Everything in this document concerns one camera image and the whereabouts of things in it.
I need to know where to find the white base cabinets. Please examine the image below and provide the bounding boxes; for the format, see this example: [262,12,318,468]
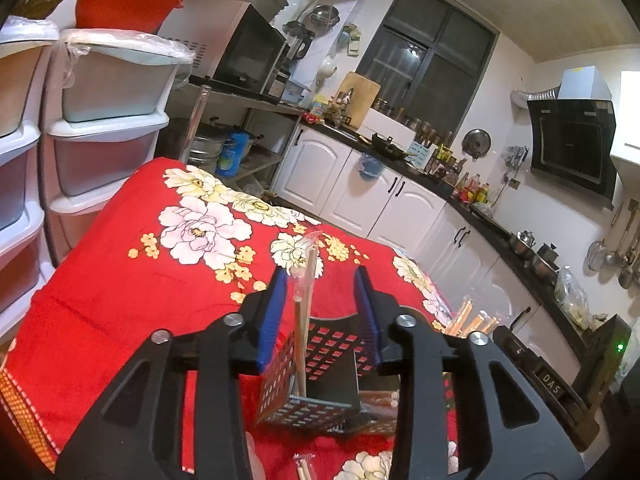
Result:
[272,125,601,361]

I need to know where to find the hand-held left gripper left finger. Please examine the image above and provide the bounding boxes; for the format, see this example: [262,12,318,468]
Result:
[55,266,291,480]

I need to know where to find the wooden chopstick pair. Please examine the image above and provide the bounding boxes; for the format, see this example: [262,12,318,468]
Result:
[293,452,316,480]
[292,232,326,398]

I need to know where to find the steel steamer pot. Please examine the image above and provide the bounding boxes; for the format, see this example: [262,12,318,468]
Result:
[189,127,226,173]

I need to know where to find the clear plastic bag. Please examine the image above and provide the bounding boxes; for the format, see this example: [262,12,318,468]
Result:
[554,266,591,328]

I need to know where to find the white wall cabinet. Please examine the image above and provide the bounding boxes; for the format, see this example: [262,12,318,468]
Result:
[607,70,640,166]

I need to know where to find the black countertop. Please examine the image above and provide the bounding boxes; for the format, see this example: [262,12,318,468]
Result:
[300,112,596,361]

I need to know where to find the red plastic basin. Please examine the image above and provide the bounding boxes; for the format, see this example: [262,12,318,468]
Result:
[75,0,185,36]

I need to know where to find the red floral tablecloth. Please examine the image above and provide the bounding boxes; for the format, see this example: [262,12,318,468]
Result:
[0,156,461,480]

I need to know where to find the grey plastic lattice utensil holder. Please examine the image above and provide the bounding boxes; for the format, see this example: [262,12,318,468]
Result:
[254,312,401,438]

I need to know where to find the row of spice jars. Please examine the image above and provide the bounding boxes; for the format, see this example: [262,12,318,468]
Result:
[372,97,453,143]

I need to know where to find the wooden cutting board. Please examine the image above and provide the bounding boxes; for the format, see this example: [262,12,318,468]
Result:
[336,71,382,130]

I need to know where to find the hanging metal ladle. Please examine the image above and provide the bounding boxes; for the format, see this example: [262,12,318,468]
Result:
[605,200,640,291]

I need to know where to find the row of sauce bottles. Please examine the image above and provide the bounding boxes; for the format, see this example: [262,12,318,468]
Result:
[452,172,493,206]

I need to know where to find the hanging metal strainer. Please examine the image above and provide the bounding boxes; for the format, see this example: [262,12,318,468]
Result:
[586,239,608,273]

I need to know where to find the metal shelf rack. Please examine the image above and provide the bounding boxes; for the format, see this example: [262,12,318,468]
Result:
[182,77,303,196]

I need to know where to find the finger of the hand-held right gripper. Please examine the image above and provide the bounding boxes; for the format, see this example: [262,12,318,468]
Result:
[491,325,538,361]

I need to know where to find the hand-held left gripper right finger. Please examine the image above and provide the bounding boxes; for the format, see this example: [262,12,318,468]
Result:
[352,265,586,480]

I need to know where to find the microwave oven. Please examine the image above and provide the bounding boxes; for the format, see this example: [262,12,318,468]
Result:
[160,1,288,96]

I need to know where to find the white blue knife block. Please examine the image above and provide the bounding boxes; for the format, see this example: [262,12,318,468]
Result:
[407,140,432,168]

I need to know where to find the white rectangular container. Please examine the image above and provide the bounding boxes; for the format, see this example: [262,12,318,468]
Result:
[361,109,418,147]

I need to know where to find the person's left hand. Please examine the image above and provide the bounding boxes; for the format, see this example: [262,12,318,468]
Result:
[244,430,266,480]

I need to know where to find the white drawer tower cream bins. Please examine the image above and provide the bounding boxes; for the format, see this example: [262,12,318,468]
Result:
[0,22,56,341]

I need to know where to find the blender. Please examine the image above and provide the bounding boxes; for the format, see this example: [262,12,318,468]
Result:
[282,20,317,63]

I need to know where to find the blue hanging bin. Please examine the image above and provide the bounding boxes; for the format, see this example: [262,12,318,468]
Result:
[357,152,385,181]

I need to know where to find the black range hood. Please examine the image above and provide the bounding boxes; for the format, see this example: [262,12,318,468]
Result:
[526,99,617,211]

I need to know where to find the hanging dark pot lid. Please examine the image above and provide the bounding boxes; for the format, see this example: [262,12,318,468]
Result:
[461,128,493,161]

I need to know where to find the white hood chimney cover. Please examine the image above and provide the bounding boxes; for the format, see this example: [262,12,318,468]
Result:
[557,66,613,101]

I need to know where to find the white drawer tower pale bins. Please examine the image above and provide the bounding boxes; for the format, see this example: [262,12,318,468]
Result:
[42,29,195,266]

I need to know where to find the black wok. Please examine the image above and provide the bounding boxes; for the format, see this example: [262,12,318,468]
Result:
[371,132,416,160]

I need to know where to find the hanging steel colander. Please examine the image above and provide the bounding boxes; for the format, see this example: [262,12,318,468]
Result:
[307,4,341,28]

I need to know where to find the silver hood duct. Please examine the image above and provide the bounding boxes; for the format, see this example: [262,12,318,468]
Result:
[511,87,561,109]

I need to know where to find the bunch of chopsticks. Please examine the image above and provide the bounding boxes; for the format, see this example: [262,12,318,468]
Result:
[442,296,499,337]

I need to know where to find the woven basket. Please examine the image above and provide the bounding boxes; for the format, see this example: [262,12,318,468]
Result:
[10,0,68,23]

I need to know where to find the hanging green white packet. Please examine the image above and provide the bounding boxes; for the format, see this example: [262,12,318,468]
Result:
[342,24,363,57]

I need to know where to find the dark window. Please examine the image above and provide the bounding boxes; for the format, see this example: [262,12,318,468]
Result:
[356,0,501,136]

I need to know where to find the blue packet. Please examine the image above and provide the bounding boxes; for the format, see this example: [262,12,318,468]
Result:
[216,131,251,177]

